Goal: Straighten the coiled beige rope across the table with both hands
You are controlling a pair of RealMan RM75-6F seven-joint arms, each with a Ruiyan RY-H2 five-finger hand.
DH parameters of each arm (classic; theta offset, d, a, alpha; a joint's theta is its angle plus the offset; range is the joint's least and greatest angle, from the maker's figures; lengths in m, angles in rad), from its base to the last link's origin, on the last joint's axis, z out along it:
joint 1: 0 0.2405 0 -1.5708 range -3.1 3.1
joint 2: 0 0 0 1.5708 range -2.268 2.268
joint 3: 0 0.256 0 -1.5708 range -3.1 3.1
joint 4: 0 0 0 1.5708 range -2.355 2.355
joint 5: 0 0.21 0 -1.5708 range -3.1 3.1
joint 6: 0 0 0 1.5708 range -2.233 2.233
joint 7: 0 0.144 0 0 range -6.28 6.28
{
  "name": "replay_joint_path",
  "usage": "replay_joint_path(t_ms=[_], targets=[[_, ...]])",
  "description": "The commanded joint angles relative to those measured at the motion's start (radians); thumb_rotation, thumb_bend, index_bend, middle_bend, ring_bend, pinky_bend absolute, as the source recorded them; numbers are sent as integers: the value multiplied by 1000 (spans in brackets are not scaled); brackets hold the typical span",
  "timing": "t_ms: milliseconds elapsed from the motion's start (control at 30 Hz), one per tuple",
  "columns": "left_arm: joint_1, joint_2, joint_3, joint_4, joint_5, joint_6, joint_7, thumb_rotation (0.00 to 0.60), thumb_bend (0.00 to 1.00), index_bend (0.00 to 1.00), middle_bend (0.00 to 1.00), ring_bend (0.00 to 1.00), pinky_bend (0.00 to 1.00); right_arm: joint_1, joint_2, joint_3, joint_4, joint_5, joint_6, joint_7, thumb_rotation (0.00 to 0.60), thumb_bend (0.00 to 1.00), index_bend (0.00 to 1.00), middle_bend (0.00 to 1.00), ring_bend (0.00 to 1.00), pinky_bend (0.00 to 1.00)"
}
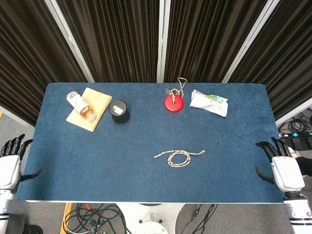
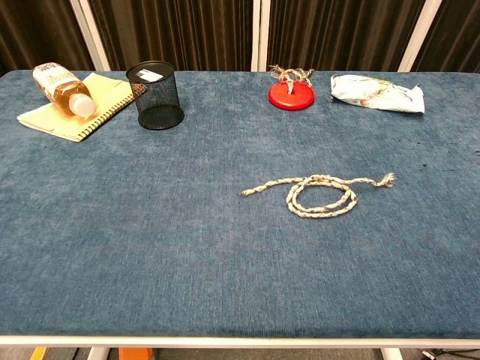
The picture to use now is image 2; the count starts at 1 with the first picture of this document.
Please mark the red round disc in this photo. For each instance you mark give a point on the red round disc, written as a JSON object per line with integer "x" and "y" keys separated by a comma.
{"x": 292, "y": 99}

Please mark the blue table cloth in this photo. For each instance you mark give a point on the blue table cloth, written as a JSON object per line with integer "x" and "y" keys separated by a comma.
{"x": 150, "y": 225}

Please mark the thin knotted twine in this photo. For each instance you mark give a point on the thin knotted twine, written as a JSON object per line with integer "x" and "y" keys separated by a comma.
{"x": 289, "y": 86}

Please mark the black mesh pen holder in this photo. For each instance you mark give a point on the black mesh pen holder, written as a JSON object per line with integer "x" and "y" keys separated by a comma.
{"x": 157, "y": 105}

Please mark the white card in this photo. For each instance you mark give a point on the white card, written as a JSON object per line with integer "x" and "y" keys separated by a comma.
{"x": 148, "y": 75}

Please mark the crumpled white snack bag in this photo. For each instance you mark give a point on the crumpled white snack bag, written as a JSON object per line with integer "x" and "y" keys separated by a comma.
{"x": 375, "y": 93}

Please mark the dark brown curtain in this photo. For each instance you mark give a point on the dark brown curtain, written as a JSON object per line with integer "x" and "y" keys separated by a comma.
{"x": 457, "y": 33}
{"x": 37, "y": 30}
{"x": 337, "y": 30}
{"x": 168, "y": 30}

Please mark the yellow spiral notebook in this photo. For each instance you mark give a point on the yellow spiral notebook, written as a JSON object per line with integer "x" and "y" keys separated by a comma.
{"x": 56, "y": 123}

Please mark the plastic bottle of amber drink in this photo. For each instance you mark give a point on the plastic bottle of amber drink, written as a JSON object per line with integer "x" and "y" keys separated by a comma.
{"x": 63, "y": 88}

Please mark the orange object under table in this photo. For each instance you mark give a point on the orange object under table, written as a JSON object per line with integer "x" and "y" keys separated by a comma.
{"x": 135, "y": 354}

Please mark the yellow object under table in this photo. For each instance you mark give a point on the yellow object under table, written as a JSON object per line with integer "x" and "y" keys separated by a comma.
{"x": 38, "y": 354}

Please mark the white partition post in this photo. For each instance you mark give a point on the white partition post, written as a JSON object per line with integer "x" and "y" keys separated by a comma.
{"x": 260, "y": 33}
{"x": 90, "y": 35}
{"x": 418, "y": 37}

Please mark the white table frame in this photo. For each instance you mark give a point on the white table frame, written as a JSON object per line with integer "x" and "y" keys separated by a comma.
{"x": 225, "y": 342}

